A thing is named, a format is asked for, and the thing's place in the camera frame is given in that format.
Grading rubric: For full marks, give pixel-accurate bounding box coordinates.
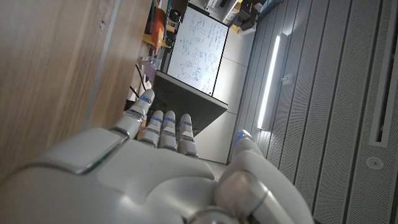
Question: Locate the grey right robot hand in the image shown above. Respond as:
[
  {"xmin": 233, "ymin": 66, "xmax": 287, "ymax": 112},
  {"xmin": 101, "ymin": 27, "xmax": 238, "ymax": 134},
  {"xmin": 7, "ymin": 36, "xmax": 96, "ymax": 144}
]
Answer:
[{"xmin": 0, "ymin": 88, "xmax": 315, "ymax": 224}]

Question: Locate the black computer monitor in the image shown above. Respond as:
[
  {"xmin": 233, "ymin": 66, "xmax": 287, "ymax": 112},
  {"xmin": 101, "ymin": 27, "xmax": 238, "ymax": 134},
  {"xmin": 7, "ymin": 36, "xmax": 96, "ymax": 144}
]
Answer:
[{"xmin": 146, "ymin": 70, "xmax": 229, "ymax": 136}]

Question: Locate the whiteboard with blue writing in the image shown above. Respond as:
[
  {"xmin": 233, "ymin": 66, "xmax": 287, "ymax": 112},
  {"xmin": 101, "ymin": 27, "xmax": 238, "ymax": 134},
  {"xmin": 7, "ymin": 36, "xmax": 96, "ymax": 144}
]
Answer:
[{"xmin": 167, "ymin": 5, "xmax": 229, "ymax": 96}]

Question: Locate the colourful toy plane with wheels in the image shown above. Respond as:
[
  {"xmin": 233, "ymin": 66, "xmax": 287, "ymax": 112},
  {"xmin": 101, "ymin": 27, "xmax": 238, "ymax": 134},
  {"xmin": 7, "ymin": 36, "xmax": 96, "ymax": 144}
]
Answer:
[{"xmin": 142, "ymin": 0, "xmax": 183, "ymax": 55}]

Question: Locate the long ceiling light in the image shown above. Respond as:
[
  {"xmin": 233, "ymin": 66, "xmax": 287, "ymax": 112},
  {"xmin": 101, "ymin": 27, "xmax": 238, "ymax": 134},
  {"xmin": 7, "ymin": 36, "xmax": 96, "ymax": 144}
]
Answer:
[{"xmin": 256, "ymin": 34, "xmax": 281, "ymax": 130}]

